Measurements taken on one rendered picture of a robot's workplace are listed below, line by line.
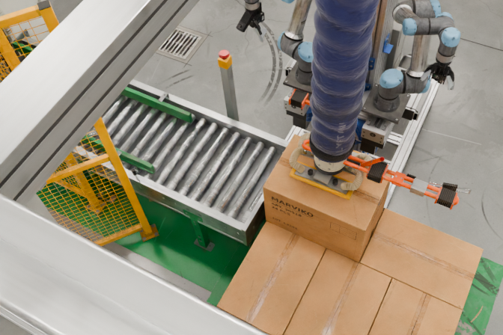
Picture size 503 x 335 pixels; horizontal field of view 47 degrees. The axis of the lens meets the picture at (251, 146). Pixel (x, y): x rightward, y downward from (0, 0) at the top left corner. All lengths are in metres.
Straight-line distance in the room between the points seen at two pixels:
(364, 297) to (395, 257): 0.31
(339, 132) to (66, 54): 1.92
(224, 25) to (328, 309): 2.98
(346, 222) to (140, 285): 2.61
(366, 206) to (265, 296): 0.76
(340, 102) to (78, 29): 1.68
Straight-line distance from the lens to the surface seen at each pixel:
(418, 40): 3.14
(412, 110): 3.49
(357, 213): 3.08
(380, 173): 2.92
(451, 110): 4.81
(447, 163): 4.50
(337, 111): 2.50
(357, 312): 3.29
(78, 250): 0.51
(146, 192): 3.77
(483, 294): 4.08
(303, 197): 3.11
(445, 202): 2.91
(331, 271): 3.36
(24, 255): 0.53
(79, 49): 0.89
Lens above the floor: 3.64
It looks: 55 degrees down
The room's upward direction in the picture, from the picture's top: 6 degrees counter-clockwise
